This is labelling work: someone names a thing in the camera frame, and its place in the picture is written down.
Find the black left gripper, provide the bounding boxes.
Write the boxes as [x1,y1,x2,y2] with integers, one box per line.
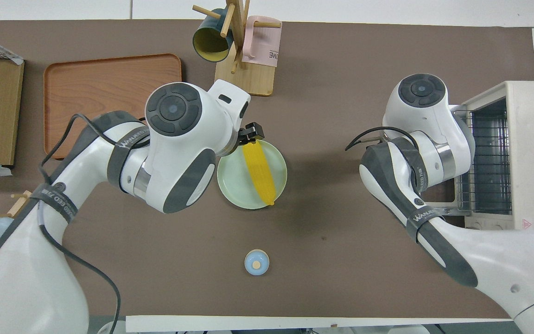
[237,121,266,148]

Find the yellow corn cob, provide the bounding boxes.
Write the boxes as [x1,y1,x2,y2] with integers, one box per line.
[242,140,277,206]

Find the pale green plate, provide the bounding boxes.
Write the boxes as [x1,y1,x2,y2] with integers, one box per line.
[216,139,288,211]

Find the glass oven door with handle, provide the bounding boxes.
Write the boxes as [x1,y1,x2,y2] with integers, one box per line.
[425,104,474,219]

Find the wooden mug tree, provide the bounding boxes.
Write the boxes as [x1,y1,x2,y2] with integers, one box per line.
[191,0,283,97]

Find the brown table mat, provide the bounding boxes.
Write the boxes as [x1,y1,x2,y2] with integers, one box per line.
[0,19,534,321]

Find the pink mug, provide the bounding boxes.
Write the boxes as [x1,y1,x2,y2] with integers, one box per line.
[241,15,283,68]

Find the dark blue mug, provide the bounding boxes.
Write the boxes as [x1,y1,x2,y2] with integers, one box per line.
[192,8,235,64]

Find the small blue wooden-knob bell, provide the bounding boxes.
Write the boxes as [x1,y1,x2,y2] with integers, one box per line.
[244,249,270,276]

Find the brown wooden tray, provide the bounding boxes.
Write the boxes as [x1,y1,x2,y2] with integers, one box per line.
[43,53,183,161]

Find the wooden dish rack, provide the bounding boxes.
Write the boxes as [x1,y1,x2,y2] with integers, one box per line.
[0,190,35,289]

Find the right arm black gripper cable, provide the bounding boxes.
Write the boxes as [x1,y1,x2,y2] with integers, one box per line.
[344,126,417,152]

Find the arm black gripper cable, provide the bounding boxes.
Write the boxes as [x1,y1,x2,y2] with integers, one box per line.
[344,126,417,152]
[38,113,122,334]

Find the left arm black gripper cable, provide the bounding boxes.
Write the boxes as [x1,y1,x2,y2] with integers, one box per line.
[38,113,122,334]

